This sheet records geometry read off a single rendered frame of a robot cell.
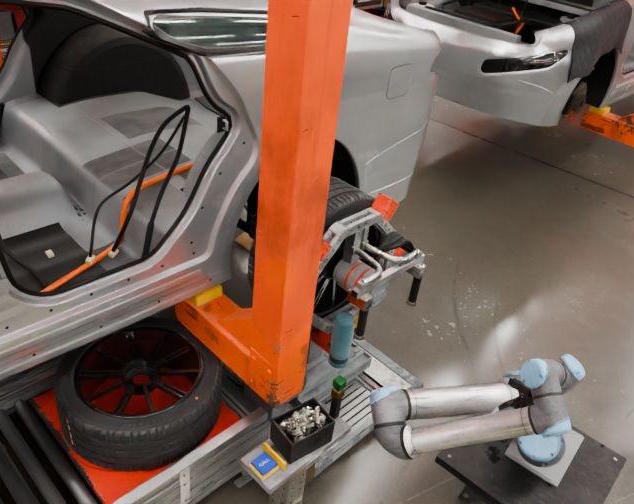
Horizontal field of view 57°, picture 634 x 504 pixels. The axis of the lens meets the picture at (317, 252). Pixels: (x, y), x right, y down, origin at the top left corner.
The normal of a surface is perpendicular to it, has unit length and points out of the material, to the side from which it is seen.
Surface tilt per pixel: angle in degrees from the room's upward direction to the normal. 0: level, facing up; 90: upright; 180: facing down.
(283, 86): 90
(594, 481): 0
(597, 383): 0
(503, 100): 105
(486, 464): 0
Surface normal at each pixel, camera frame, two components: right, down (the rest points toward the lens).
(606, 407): 0.10, -0.82
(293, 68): -0.71, 0.33
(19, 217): 0.63, -0.10
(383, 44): 0.70, 0.16
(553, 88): 0.22, 0.57
